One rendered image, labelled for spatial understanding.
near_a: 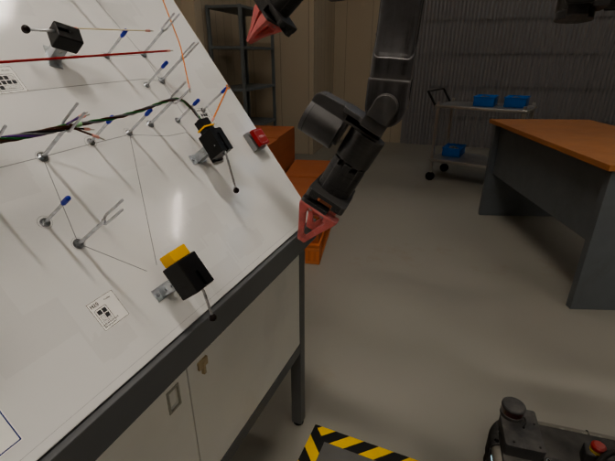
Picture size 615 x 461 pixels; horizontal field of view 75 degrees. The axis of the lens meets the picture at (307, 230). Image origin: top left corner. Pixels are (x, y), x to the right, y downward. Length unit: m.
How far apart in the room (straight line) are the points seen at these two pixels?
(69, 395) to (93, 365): 0.05
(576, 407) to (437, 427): 0.60
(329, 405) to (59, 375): 1.30
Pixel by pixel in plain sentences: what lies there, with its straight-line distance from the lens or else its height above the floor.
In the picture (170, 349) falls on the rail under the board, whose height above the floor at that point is 0.86.
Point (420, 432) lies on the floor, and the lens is 1.78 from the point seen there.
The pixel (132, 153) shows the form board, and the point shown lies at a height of 1.15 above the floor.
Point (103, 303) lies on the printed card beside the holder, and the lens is 0.72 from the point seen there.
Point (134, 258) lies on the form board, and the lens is 0.78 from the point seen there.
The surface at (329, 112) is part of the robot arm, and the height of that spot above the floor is 1.25.
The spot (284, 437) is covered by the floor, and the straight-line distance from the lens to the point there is 1.72.
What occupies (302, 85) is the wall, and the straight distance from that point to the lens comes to 5.92.
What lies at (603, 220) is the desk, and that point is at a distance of 2.58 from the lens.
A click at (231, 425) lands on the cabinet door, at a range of 1.15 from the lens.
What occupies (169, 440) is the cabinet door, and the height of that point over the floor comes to 0.63.
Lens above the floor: 1.32
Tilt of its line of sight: 23 degrees down
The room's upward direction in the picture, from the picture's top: straight up
